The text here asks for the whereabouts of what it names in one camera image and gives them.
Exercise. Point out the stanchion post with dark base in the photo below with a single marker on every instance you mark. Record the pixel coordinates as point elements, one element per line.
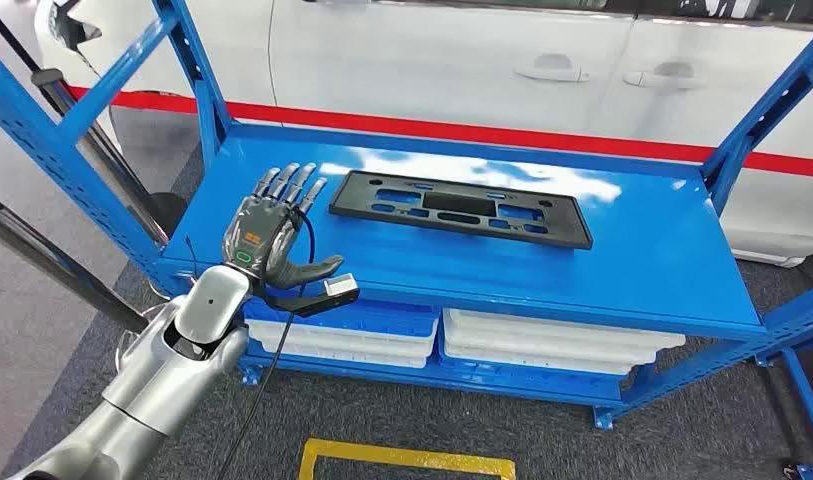
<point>101,158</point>

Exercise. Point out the stanchion post with chrome base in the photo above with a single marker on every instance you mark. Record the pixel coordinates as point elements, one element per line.
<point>48,257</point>

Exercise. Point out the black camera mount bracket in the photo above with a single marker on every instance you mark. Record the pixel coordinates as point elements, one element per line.
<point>306,303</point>

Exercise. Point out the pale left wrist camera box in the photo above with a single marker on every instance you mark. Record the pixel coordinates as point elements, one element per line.
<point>341,285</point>

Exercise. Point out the yellow floor tape square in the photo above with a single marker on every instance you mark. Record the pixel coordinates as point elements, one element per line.
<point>406,457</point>

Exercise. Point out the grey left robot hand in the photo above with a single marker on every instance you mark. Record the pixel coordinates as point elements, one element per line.
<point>254,228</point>

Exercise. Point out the white car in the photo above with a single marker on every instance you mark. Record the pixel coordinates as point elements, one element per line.
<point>412,60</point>

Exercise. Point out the black plastic plate frame part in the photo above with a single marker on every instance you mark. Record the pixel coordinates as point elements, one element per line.
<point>558,218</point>

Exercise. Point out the red barrier belt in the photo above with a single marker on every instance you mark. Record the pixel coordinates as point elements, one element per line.
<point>446,129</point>

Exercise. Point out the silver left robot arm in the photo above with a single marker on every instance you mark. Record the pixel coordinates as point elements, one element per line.
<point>174,371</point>

